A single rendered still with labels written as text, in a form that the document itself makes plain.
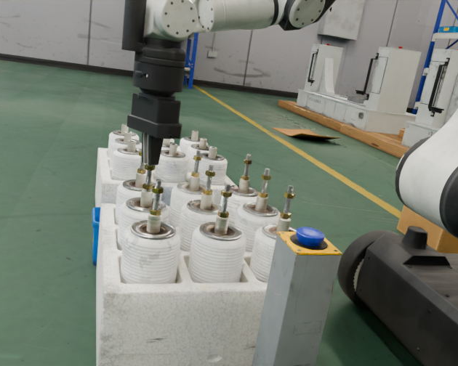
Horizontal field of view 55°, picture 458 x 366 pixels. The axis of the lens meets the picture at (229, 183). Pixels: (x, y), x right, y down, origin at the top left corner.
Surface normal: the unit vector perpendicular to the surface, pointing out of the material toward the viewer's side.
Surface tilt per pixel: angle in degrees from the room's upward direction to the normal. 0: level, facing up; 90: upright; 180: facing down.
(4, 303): 0
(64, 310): 0
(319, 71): 90
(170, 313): 90
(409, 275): 46
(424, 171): 74
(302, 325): 90
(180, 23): 90
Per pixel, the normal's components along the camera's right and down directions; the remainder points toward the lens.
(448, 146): -0.61, -0.69
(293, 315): 0.27, 0.31
